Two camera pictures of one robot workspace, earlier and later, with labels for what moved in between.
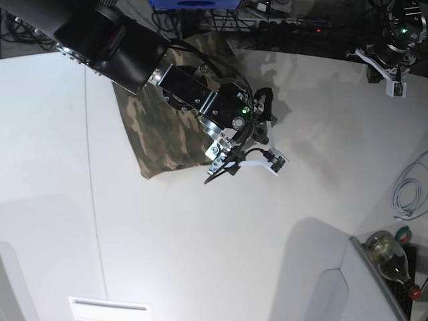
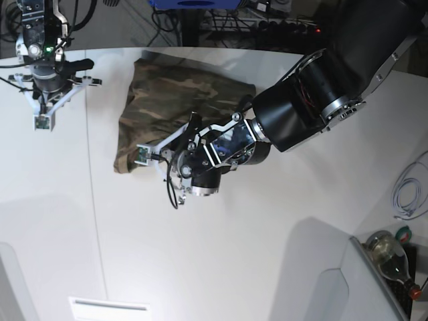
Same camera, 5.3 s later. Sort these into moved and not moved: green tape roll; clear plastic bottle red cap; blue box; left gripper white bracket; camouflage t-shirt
Moved: left gripper white bracket; camouflage t-shirt
Not moved: blue box; green tape roll; clear plastic bottle red cap
